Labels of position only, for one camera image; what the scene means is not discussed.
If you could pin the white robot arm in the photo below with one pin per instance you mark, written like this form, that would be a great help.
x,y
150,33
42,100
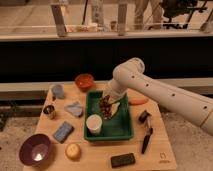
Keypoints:
x,y
195,108

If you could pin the dark grape bunch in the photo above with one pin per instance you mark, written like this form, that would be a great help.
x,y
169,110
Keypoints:
x,y
105,107

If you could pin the person in beige trousers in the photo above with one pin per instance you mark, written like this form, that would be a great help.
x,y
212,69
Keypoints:
x,y
145,10

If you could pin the dark metal can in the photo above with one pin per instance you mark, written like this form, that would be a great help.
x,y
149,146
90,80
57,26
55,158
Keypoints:
x,y
49,111

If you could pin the orange carrot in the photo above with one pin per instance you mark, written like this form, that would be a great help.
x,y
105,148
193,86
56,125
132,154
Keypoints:
x,y
134,102

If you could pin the crumpled blue cloth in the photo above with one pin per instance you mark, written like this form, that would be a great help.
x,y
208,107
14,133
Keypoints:
x,y
75,109

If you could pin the blue sponge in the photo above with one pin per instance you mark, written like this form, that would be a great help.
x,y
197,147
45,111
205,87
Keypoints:
x,y
63,132

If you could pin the light blue cup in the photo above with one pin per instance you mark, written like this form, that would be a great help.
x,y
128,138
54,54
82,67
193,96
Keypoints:
x,y
57,91

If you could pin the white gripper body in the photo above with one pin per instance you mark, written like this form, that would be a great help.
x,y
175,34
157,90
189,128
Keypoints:
x,y
115,93

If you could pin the black rectangular block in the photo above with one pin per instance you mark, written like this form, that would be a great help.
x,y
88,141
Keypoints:
x,y
122,160

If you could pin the yellow round fruit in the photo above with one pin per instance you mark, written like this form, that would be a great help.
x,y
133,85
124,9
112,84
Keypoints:
x,y
73,151

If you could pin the purple bowl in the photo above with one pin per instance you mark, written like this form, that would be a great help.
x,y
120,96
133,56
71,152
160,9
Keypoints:
x,y
35,150

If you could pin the black office chair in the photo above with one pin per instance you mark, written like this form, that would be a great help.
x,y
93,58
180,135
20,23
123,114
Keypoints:
x,y
174,8

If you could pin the orange bowl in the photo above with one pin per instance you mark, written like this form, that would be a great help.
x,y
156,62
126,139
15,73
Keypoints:
x,y
84,82

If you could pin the green plastic tray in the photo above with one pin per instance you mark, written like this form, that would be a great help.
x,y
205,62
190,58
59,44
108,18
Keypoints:
x,y
119,127

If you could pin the white paper cup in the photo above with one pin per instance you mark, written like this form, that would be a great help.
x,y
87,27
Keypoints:
x,y
94,124

